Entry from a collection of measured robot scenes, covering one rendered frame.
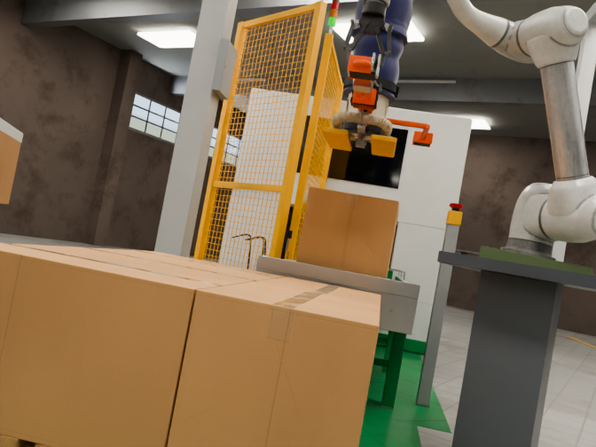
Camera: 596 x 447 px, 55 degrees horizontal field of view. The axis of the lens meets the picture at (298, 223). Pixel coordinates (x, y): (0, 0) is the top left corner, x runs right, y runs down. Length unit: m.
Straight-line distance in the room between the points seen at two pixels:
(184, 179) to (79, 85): 8.71
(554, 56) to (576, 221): 0.52
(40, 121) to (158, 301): 10.24
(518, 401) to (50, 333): 1.49
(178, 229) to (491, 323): 1.88
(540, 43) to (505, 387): 1.13
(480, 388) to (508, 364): 0.13
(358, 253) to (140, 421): 1.44
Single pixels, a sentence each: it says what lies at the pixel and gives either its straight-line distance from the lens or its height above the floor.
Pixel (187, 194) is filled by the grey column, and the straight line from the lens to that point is 3.34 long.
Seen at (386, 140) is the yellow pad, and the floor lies 1.14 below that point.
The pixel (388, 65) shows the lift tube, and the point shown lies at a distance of 2.44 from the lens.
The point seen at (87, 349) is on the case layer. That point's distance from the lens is 1.37.
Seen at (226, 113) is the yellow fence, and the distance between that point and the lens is 3.95.
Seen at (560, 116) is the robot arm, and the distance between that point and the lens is 2.05.
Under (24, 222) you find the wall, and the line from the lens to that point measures 11.42.
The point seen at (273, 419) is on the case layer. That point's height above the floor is 0.31.
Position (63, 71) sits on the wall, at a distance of 11.76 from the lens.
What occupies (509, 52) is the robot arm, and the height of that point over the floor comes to 1.46.
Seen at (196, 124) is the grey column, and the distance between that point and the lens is 3.40.
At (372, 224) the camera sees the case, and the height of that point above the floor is 0.83.
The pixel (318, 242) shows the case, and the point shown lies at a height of 0.71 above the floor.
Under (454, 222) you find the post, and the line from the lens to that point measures 3.04.
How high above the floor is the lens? 0.67
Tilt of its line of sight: 2 degrees up
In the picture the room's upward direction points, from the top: 10 degrees clockwise
